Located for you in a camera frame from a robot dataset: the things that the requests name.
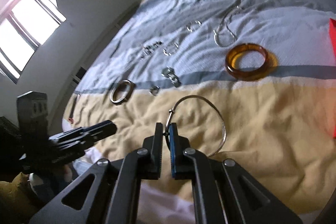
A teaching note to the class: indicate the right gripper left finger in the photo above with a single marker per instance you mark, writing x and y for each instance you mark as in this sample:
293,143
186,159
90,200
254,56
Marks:
108,191

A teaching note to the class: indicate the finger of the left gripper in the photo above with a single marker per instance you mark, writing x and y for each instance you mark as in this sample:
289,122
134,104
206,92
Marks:
99,131

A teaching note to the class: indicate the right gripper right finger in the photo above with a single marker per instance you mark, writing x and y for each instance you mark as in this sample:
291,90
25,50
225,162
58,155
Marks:
223,191

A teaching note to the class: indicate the dark olive bangle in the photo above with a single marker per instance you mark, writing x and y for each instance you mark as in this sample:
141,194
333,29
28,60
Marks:
122,92

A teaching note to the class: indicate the thin gold wire bangle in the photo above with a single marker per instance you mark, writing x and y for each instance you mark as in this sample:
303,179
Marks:
204,125

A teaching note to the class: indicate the green stone pendant charm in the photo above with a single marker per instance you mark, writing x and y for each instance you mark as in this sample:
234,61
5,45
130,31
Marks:
169,73

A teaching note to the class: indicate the twisted silver hoop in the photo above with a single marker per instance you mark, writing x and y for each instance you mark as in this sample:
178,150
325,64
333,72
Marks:
171,49
193,25

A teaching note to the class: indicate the amber orange bangle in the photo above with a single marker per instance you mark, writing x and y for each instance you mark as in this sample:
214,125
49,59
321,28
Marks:
247,62

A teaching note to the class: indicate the left gloved hand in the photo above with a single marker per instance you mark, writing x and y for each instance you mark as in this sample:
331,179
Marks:
54,178

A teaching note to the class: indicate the window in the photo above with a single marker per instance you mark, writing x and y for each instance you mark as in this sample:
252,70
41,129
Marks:
25,26

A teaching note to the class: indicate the striped duvet cover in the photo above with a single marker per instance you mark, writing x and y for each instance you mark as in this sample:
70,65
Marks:
279,127

